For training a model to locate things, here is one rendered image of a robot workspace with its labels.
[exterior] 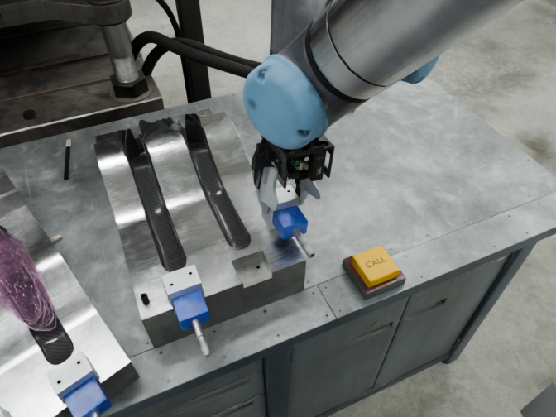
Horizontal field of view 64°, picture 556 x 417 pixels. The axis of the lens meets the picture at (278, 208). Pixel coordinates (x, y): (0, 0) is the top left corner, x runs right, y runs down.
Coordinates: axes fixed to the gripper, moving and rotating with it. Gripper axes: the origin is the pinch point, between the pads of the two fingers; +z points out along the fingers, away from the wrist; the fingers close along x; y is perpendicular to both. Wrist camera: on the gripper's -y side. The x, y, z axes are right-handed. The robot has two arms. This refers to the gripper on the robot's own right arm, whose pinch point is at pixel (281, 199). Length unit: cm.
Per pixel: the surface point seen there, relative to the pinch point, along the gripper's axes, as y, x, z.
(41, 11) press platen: -72, -29, -9
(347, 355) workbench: 6, 17, 49
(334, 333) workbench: 7.1, 11.0, 34.7
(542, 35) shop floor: -161, 280, 61
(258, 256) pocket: 3.6, -5.4, 7.5
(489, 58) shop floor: -151, 223, 66
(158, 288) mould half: 3.9, -21.6, 7.7
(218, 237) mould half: -1.8, -10.2, 6.6
